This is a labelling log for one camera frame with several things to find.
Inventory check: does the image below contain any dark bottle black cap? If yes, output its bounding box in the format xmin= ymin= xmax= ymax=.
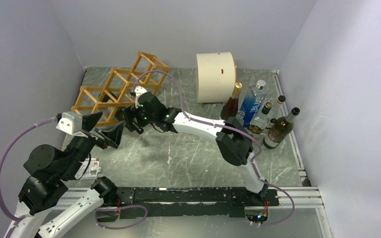
xmin=103 ymin=94 xmax=125 ymax=121

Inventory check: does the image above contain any clear bottle dark cap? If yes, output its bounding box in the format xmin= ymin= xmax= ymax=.
xmin=248 ymin=102 xmax=272 ymax=139

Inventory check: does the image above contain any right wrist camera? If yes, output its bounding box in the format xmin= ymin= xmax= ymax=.
xmin=130 ymin=86 xmax=148 ymax=108

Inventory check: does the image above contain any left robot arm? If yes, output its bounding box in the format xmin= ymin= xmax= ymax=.
xmin=0 ymin=112 xmax=124 ymax=238

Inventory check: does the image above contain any blue square glass bottle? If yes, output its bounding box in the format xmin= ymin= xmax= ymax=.
xmin=237 ymin=80 xmax=268 ymax=128

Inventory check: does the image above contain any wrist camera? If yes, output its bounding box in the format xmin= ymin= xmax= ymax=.
xmin=56 ymin=111 xmax=85 ymax=137
xmin=130 ymin=86 xmax=148 ymax=108

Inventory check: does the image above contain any wooden wine rack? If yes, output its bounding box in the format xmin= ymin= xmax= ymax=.
xmin=71 ymin=52 xmax=171 ymax=127

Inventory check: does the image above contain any white paper card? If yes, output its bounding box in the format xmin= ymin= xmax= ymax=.
xmin=75 ymin=158 xmax=101 ymax=180

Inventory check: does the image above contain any beige cylindrical box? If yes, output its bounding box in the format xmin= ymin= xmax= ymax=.
xmin=196 ymin=52 xmax=237 ymax=104

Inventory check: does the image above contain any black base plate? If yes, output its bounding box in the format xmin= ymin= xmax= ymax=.
xmin=114 ymin=187 xmax=279 ymax=219

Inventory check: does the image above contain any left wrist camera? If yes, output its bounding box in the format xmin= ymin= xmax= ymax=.
xmin=56 ymin=111 xmax=85 ymax=137

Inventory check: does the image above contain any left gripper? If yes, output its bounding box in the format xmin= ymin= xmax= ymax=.
xmin=61 ymin=111 xmax=126 ymax=179

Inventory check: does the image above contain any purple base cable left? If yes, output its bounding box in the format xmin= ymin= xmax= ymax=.
xmin=94 ymin=205 xmax=148 ymax=230

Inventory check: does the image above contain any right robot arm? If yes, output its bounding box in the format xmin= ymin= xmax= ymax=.
xmin=123 ymin=92 xmax=268 ymax=205

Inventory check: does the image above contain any clear glass bottle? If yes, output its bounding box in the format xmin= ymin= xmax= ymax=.
xmin=274 ymin=95 xmax=286 ymax=111

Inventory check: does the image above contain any dark green wine bottle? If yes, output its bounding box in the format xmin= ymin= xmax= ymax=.
xmin=263 ymin=107 xmax=301 ymax=149

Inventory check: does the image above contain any dark bottle gold cap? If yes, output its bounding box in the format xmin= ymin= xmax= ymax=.
xmin=220 ymin=82 xmax=242 ymax=120

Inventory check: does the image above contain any aluminium rail frame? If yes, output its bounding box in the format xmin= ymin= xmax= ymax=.
xmin=63 ymin=81 xmax=330 ymax=238

